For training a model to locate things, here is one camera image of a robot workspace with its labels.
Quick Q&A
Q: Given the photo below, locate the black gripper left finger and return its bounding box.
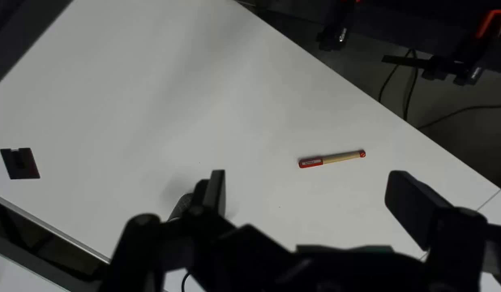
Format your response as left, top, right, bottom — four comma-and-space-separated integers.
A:
100, 168, 238, 292

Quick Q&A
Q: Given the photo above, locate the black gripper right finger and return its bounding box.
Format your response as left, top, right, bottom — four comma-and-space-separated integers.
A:
384, 170, 489, 292

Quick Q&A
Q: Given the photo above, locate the red and tan pen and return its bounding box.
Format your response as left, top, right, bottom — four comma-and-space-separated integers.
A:
296, 147, 367, 170

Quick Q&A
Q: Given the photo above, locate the black square patch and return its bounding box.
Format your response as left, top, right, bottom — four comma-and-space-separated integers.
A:
0, 145, 41, 181

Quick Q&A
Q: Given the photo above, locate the black floor cable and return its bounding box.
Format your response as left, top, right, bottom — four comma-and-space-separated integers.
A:
375, 46, 501, 132

